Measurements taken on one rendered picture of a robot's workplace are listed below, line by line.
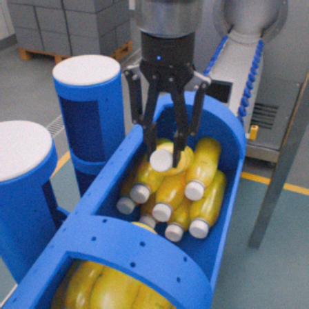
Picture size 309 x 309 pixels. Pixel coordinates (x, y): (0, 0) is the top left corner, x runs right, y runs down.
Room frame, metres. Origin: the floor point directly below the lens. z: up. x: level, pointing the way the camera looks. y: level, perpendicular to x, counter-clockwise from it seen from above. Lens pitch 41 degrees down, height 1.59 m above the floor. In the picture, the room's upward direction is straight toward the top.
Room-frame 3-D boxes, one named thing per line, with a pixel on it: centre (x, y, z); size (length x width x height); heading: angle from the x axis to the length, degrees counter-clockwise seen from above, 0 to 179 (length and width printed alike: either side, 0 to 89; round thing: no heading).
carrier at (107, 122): (1.22, 0.28, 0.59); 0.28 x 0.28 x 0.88
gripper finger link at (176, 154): (0.42, -0.04, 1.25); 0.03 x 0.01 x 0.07; 160
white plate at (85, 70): (1.22, 0.28, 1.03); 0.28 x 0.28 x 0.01
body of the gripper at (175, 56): (0.43, -0.02, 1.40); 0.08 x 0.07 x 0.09; 70
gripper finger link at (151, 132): (0.44, 0.00, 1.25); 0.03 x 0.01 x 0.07; 160
